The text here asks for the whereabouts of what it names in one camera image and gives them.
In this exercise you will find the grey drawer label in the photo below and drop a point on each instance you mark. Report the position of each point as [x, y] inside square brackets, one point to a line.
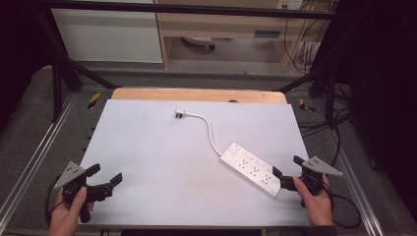
[267, 34]

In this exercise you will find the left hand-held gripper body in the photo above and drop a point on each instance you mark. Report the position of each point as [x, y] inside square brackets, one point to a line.
[73, 175]

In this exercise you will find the white power plug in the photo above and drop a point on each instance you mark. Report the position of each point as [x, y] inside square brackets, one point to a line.
[179, 113]

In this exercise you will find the white table cover sheet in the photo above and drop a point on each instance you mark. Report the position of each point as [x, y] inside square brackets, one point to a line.
[157, 164]

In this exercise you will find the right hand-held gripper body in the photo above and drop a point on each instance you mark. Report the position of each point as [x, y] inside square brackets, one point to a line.
[319, 165]

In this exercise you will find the wooden desk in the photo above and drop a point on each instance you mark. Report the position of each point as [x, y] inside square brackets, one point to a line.
[229, 24]

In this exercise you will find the yellow black hazard tape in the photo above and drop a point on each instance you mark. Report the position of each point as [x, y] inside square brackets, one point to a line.
[94, 100]
[305, 105]

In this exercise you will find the white power strip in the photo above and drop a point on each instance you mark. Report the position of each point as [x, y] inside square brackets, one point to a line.
[249, 168]

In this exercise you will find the wall socket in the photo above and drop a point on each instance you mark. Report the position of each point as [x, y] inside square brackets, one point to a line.
[290, 4]

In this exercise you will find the aluminium rail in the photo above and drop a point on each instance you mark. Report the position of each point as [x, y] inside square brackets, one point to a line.
[357, 193]
[39, 154]

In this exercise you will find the black frame stand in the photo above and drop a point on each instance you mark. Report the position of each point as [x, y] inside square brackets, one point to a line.
[59, 75]
[324, 82]

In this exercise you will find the person's right hand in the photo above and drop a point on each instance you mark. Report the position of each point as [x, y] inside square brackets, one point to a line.
[318, 206]

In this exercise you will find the white cabinet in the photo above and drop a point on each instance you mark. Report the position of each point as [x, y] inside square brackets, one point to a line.
[108, 36]

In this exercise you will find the black horizontal frame bar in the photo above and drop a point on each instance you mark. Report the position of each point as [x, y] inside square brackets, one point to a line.
[183, 9]

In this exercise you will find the person's left hand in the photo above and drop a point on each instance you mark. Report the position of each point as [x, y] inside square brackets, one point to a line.
[64, 216]

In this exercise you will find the office chair base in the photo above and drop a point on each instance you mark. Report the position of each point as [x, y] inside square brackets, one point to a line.
[200, 41]

